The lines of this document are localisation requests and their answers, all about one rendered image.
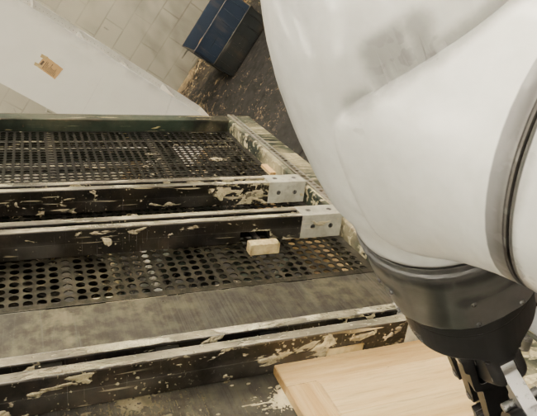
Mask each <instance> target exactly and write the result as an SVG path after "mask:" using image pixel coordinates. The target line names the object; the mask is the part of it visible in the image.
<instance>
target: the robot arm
mask: <svg viewBox="0 0 537 416"><path fill-rule="evenodd" d="M260 2H261V9H262V16H263V22H264V30H265V35H266V41H267V44H268V50H269V53H270V57H271V60H272V64H273V70H274V74H275V78H276V80H277V83H278V88H279V90H280V92H281V95H282V98H283V102H284V104H285V107H286V109H287V112H288V115H289V118H290V121H291V122H292V126H293V129H294V130H295V133H296V135H297V138H298V140H299V142H300V144H301V146H302V149H303V151H304V153H305V155H306V156H307V159H308V161H309V163H310V165H311V167H312V170H313V172H314V173H315V175H316V177H317V179H318V181H319V183H320V184H321V186H322V187H323V189H324V191H325V192H326V195H327V196H328V197H329V199H330V201H331V203H332V204H333V206H334V207H335V208H336V209H337V210H338V211H339V212H340V213H341V214H342V216H344V217H345V218H346V219H347V220H348V221H349V222H350V223H351V224H352V225H353V226H354V228H355V230H356V234H357V237H358V240H359V242H360V245H361V247H362V249H363V251H364V253H365V254H366V255H367V257H368V260H369V261H370V264H371V266H372V268H373V270H374V272H375V274H376V275H377V277H378V282H379V283H380V282H381V283H382V284H383V285H384V287H385V289H386V290H387V292H388V294H389V295H390V296H391V298H392V300H393V301H394V303H395V304H396V306H397V312H398V313H400V312H401V313H402V314H403V315H405V316H406V320H407V323H408V324H409V326H410V328H411V331H412V332H413V333H414V334H415V335H416V337H417V338H418V339H419V340H420V341H421V342H422V343H424V344H425V345H426V346H427V347H428V348H430V349H432V350H434V351H435V352H437V353H440V354H442V355H445V356H447V358H448V359H449V363H450V365H451V366H452V372H453V374H454V376H455V377H458V379H459V380H463V384H464V387H465V390H466V395H467V397H468V398H469V399H470V400H472V402H474V403H475V402H476V404H474V405H472V410H473V414H474V416H537V386H535V387H533V388H531V389H529V387H528V386H527V384H526V383H525V381H524V379H523V378H522V377H524V376H525V374H526V372H527V365H526V362H525V359H524V357H523V355H522V353H521V350H520V346H521V343H522V341H523V339H524V337H525V335H526V334H527V332H528V330H529V329H530V326H531V325H532V322H533V320H534V317H535V309H536V301H535V292H536V293H537V0H260Z"/></svg>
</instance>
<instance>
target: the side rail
mask: <svg viewBox="0 0 537 416"><path fill-rule="evenodd" d="M228 122H229V121H228V120H227V119H226V118H225V117H224V116H162V115H98V114H36V113H0V131H210V132H228Z"/></svg>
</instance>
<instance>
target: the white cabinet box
mask: <svg viewBox="0 0 537 416"><path fill-rule="evenodd" d="M0 83H1V84H3V85H5V86H7V87H9V88H11V89H12V90H14V91H16V92H19V93H20V94H21V95H23V96H25V97H28V98H30V99H31V100H32V101H34V102H37V103H39V104H40V105H42V106H44V107H46V108H48V109H49V110H51V111H53V112H55V113H57V114H98V115H161V116H208V114H207V113H206V112H205V111H204V110H203V109H202V108H201V107H200V106H199V105H198V104H196V103H195V102H192V101H191V100H189V99H188V98H186V97H185V96H184V95H182V94H180V93H179V92H177V91H175V90H174V89H172V88H171V87H169V86H168V85H166V84H165V83H163V82H161V81H160V80H158V79H157V78H155V77H154V76H152V75H151V74H149V73H147V72H146V71H144V70H143V69H141V68H140V67H138V66H137V65H135V64H133V63H132V62H131V61H129V60H128V59H126V58H124V57H122V56H121V55H119V54H118V53H117V52H115V51H114V50H111V49H110V48H108V47H107V46H105V45H104V44H103V43H101V42H99V41H98V40H96V39H94V38H93V37H91V36H90V35H89V34H87V33H85V32H84V31H82V30H80V29H79V28H78V27H76V26H74V25H73V24H71V23H70V22H68V21H66V20H65V19H64V18H62V17H60V16H59V15H57V14H56V13H54V12H52V11H51V10H50V9H48V8H47V7H45V6H43V5H42V4H40V3H38V2H37V1H36V0H0Z"/></svg>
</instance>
